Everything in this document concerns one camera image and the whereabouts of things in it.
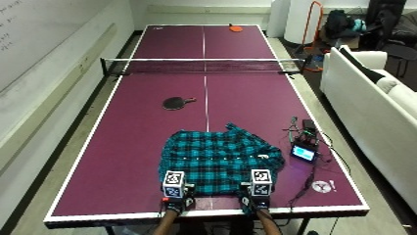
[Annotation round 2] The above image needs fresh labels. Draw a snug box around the person's left hand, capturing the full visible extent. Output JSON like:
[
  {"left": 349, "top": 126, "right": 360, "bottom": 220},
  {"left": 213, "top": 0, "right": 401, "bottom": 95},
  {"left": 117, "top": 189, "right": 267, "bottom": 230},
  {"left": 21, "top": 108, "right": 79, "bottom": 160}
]
[{"left": 159, "top": 183, "right": 197, "bottom": 215}]

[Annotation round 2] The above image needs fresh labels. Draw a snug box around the person's right hand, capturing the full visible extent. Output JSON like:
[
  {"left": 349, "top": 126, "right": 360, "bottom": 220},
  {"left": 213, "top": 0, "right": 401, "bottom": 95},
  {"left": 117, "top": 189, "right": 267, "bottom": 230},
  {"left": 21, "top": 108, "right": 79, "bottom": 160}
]
[{"left": 237, "top": 183, "right": 272, "bottom": 213}]

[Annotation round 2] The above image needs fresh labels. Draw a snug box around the teal plaid shirt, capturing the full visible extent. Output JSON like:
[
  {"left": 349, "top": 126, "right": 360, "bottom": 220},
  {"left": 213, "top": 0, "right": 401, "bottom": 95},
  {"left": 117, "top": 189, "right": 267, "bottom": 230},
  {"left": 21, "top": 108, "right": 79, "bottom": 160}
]
[{"left": 157, "top": 122, "right": 287, "bottom": 197}]

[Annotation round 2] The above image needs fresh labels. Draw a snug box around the white marker cube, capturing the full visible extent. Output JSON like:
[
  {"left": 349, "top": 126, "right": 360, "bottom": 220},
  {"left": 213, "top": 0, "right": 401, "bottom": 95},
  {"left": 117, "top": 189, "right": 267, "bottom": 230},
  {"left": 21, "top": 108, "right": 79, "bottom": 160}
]
[
  {"left": 161, "top": 169, "right": 187, "bottom": 199},
  {"left": 249, "top": 168, "right": 273, "bottom": 198}
]

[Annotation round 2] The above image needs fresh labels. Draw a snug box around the small screen device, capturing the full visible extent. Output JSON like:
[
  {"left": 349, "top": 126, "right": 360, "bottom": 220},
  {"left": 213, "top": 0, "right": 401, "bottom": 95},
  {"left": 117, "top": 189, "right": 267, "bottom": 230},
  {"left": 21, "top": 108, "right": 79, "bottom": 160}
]
[{"left": 289, "top": 143, "right": 320, "bottom": 165}]

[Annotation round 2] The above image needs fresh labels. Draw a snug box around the black table tennis paddle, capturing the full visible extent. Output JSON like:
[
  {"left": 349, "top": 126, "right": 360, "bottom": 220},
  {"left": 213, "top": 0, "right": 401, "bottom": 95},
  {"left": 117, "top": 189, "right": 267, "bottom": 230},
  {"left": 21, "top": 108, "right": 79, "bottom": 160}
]
[{"left": 161, "top": 96, "right": 199, "bottom": 112}]

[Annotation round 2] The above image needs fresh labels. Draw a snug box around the white sofa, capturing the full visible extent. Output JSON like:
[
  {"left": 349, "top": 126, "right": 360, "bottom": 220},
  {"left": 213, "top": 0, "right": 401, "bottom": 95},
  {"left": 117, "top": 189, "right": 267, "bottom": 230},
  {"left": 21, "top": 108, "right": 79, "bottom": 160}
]
[{"left": 320, "top": 45, "right": 417, "bottom": 214}]

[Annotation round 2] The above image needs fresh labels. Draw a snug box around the table tennis net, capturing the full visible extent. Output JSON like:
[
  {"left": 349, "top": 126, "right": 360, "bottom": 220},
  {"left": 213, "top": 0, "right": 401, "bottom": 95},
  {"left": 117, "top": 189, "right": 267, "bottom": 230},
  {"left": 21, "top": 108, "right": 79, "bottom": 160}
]
[{"left": 99, "top": 57, "right": 315, "bottom": 77}]

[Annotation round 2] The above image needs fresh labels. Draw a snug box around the black sofa cushion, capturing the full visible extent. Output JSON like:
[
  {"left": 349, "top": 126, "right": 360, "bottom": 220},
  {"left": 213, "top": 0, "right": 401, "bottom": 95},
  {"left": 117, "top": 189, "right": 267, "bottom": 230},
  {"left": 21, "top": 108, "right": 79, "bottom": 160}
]
[{"left": 337, "top": 47, "right": 388, "bottom": 84}]

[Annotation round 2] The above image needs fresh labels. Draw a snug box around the white cylindrical column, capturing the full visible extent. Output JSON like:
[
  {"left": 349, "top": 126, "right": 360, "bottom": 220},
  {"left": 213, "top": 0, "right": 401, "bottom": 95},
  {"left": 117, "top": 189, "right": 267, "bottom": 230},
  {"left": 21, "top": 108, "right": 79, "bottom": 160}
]
[{"left": 284, "top": 0, "right": 325, "bottom": 45}]

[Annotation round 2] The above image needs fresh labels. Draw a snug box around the black backpack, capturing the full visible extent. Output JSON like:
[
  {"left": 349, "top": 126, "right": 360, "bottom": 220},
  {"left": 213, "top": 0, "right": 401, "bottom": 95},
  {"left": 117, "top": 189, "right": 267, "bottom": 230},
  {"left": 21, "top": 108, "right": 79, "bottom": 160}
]
[{"left": 325, "top": 9, "right": 362, "bottom": 40}]

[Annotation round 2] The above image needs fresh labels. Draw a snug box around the white whiteboard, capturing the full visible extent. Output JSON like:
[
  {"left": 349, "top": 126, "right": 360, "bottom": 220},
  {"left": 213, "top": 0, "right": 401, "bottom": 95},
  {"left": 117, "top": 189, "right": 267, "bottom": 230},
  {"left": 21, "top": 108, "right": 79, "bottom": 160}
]
[{"left": 0, "top": 0, "right": 115, "bottom": 92}]

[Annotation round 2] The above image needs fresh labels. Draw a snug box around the black cable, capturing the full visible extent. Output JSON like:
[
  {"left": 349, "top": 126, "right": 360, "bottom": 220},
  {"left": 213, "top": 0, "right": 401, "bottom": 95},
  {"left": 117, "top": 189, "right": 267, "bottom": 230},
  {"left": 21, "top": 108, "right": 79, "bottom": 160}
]
[{"left": 285, "top": 130, "right": 353, "bottom": 210}]

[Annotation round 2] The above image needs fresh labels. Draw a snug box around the circuit board with wires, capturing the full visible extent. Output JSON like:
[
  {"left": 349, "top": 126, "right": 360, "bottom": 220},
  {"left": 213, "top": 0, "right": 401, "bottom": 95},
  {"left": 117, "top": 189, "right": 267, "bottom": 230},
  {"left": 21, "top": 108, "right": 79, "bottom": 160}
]
[{"left": 285, "top": 117, "right": 323, "bottom": 146}]

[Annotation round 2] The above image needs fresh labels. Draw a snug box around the orange metal frame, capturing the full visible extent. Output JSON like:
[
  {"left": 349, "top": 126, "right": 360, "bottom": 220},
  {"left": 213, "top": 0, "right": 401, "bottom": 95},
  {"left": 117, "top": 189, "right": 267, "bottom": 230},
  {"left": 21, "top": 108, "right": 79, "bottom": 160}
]
[{"left": 300, "top": 0, "right": 327, "bottom": 72}]

